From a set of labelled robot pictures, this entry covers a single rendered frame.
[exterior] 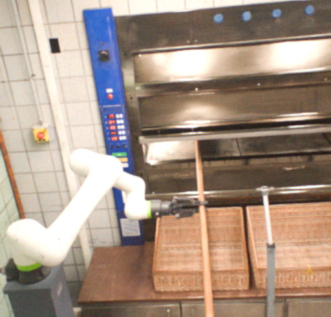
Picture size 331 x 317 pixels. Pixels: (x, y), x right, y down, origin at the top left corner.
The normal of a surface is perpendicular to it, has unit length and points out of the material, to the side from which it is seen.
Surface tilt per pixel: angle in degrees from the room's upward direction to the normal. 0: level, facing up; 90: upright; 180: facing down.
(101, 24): 90
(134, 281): 0
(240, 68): 70
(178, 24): 90
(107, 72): 90
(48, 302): 90
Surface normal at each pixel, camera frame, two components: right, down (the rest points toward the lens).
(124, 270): -0.09, -0.90
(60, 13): -0.05, 0.43
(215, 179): -0.08, 0.10
